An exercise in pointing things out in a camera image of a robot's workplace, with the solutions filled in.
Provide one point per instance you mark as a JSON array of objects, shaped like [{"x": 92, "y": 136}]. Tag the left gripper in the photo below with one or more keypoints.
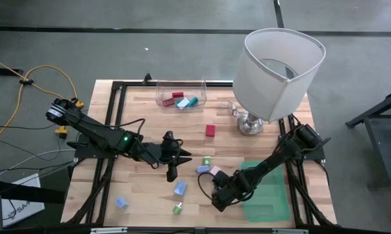
[{"x": 171, "y": 152}]

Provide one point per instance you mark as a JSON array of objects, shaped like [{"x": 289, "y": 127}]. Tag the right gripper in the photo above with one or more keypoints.
[{"x": 229, "y": 191}]

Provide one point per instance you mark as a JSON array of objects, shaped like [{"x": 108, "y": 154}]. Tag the pink wall charger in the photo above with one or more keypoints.
[{"x": 215, "y": 170}]

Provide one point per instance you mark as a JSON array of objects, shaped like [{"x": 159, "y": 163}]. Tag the light blue multi-port charger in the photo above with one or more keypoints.
[{"x": 180, "y": 188}]

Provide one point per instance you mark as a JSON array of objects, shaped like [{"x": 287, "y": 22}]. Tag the teal digital clock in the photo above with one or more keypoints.
[
  {"x": 176, "y": 104},
  {"x": 193, "y": 101}
]

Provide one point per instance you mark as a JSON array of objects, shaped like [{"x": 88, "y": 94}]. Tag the white power adapter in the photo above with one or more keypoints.
[{"x": 183, "y": 103}]

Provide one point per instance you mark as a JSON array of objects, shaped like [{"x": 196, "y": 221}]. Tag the red digital clock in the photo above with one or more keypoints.
[
  {"x": 178, "y": 95},
  {"x": 168, "y": 102},
  {"x": 210, "y": 130}
]

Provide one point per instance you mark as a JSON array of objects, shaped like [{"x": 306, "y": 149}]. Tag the light blue wall charger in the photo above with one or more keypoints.
[{"x": 121, "y": 202}]

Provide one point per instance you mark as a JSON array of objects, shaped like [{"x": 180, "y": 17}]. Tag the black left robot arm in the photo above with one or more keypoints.
[{"x": 95, "y": 131}]

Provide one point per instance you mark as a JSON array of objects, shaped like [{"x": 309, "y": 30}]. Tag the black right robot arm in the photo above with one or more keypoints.
[{"x": 280, "y": 154}]

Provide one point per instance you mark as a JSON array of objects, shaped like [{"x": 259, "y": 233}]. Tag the light blue cube charger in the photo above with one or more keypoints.
[{"x": 203, "y": 169}]

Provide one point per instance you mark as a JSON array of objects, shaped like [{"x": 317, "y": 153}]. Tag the translucent teal plastic tray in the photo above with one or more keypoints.
[{"x": 273, "y": 208}]

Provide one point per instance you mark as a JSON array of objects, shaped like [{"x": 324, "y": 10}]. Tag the green white plug adapter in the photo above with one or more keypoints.
[{"x": 177, "y": 209}]

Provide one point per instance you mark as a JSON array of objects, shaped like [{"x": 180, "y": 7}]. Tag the clear plastic bin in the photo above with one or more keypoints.
[{"x": 195, "y": 91}]

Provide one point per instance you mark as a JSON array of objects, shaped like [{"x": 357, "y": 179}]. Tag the small black clamp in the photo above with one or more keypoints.
[{"x": 146, "y": 78}]

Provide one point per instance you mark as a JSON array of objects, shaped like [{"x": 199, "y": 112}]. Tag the silver table lamp white shade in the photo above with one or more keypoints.
[{"x": 273, "y": 91}]

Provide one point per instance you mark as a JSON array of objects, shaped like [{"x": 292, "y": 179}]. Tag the black metal stand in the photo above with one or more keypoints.
[{"x": 377, "y": 136}]

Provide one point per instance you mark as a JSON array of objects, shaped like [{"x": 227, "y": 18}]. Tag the black flat beam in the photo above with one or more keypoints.
[{"x": 23, "y": 193}]

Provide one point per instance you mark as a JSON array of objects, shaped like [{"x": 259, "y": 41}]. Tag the white printed box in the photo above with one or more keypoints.
[{"x": 23, "y": 204}]

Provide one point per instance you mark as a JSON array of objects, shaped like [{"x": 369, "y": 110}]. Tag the black floor bar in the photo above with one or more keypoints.
[{"x": 4, "y": 71}]

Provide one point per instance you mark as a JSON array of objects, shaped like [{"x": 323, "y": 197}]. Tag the green white wall charger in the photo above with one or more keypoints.
[{"x": 206, "y": 161}]

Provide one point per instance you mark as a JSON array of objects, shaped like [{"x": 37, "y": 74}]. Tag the silver edge bracket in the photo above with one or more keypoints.
[
  {"x": 289, "y": 231},
  {"x": 108, "y": 230}
]

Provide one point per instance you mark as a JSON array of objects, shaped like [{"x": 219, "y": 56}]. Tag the black metal table frame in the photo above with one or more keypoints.
[{"x": 137, "y": 84}]

